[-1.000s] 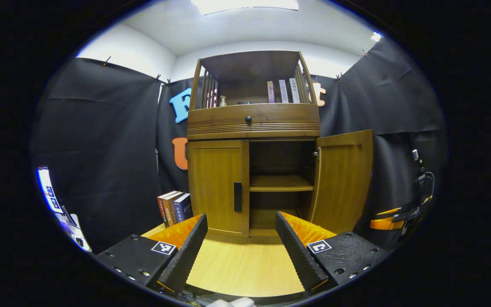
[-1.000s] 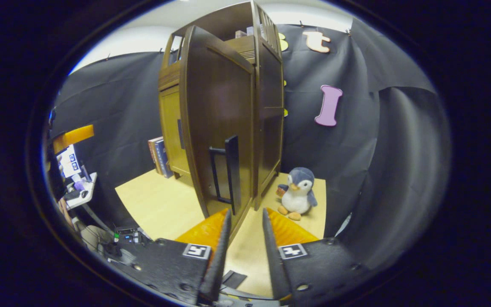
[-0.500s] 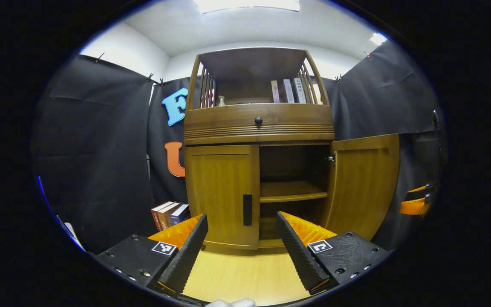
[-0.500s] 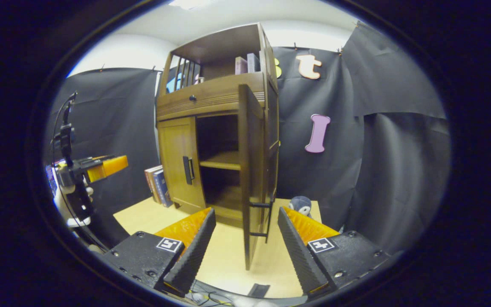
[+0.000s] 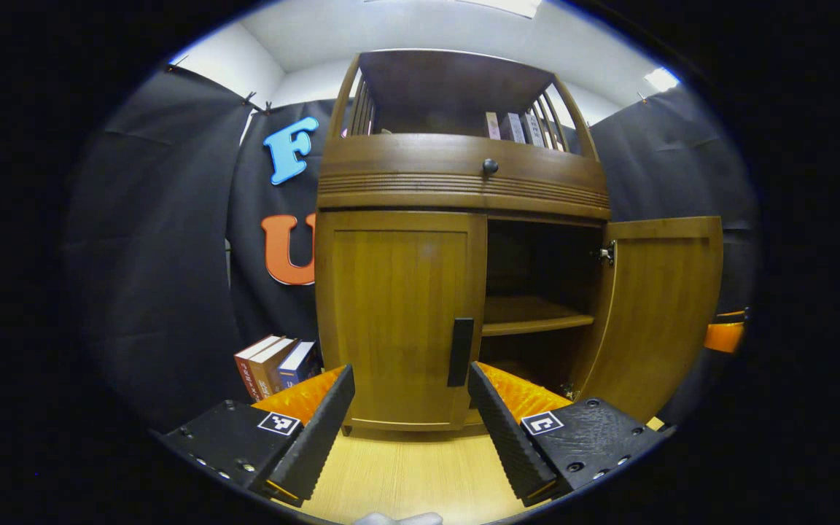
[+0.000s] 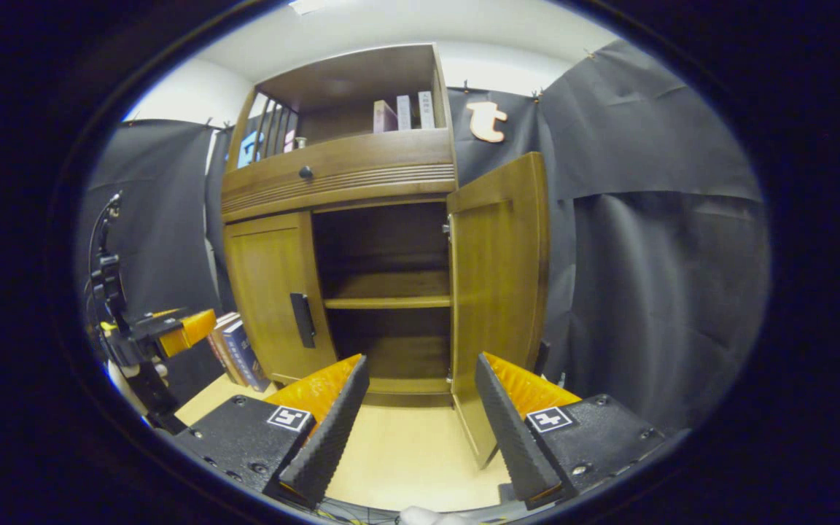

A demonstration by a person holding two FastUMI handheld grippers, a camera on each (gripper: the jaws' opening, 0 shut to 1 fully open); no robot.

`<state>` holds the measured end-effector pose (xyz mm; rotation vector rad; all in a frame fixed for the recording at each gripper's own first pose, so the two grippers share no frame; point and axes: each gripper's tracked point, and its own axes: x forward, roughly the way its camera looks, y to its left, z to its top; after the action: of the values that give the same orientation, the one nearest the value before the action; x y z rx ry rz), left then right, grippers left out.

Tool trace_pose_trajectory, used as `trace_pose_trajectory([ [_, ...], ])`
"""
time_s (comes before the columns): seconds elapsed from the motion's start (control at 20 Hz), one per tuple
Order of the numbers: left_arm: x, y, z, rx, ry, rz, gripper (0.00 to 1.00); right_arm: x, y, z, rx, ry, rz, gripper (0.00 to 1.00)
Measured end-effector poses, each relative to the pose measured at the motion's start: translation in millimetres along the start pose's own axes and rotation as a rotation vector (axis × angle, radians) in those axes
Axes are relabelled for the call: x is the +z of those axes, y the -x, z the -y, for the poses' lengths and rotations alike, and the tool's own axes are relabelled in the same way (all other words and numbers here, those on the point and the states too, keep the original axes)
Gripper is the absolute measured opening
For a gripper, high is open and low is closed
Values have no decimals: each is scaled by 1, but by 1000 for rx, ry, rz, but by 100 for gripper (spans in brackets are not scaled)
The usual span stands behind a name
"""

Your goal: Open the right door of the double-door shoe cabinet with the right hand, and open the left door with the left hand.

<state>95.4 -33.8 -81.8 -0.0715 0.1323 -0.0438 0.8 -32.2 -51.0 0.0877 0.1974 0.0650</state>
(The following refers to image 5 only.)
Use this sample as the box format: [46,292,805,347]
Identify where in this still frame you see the ceiling light panel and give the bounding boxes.
[642,67,682,93]

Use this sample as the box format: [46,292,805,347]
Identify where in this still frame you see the red book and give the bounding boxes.
[234,335,282,402]

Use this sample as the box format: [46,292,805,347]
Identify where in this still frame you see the wooden drawer with black knob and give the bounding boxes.
[318,133,610,212]

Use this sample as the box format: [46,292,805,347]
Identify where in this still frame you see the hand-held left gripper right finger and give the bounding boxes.
[467,361,670,505]

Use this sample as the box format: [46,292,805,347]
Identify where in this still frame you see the brown book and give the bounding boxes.
[249,338,297,398]

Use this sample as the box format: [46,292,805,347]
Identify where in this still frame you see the wooden shoe cabinet door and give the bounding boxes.
[573,216,725,424]
[316,211,488,431]

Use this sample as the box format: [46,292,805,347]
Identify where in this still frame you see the wooden double-door shoe cabinet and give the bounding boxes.
[314,49,614,437]

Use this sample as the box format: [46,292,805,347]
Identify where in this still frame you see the black backdrop cloth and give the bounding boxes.
[63,66,760,435]

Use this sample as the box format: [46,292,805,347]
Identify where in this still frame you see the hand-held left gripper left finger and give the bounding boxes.
[157,364,357,504]

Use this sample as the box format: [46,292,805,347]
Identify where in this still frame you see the blue book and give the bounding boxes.
[278,341,321,389]

